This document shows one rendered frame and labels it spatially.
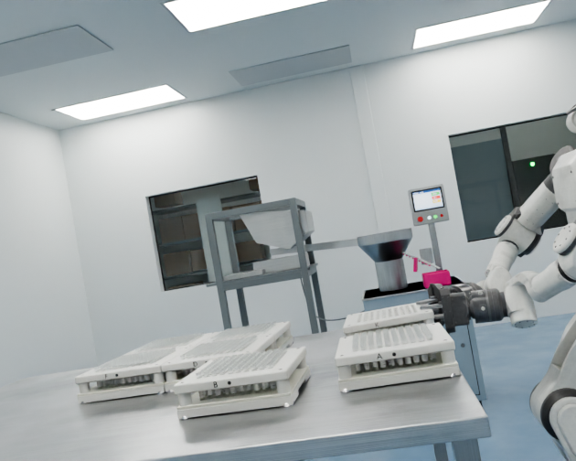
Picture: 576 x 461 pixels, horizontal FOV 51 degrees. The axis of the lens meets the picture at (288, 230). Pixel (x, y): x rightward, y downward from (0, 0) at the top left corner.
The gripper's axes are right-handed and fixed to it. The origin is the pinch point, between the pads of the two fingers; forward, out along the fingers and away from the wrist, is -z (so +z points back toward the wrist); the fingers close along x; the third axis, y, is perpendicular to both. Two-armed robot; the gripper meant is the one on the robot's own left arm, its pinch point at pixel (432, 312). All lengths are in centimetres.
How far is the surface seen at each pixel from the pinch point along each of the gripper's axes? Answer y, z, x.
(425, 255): 223, -14, -4
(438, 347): -45.5, 3.4, 0.7
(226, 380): -56, -39, 1
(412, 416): -68, -1, 7
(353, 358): -48, -14, 1
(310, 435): -74, -17, 8
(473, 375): 201, 4, 69
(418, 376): -46.2, -1.4, 6.0
